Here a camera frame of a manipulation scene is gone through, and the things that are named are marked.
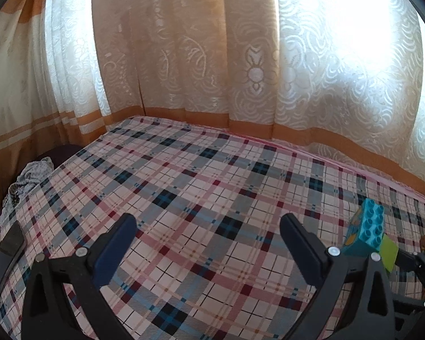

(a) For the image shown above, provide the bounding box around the green toy brick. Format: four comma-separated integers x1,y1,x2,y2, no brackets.
379,234,398,273

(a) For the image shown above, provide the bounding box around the blue toy brick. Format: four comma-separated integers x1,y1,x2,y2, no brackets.
342,198,384,257

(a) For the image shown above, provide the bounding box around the black smartphone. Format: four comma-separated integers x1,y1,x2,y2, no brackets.
0,221,27,297

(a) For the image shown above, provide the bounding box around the grey crumpled cloth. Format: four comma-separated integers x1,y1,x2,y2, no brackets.
2,157,54,214

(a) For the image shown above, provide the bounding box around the plaid tablecloth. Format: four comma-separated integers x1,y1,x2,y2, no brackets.
0,118,425,339

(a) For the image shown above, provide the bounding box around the cream lace curtain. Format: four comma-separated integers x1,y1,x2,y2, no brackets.
0,0,425,205

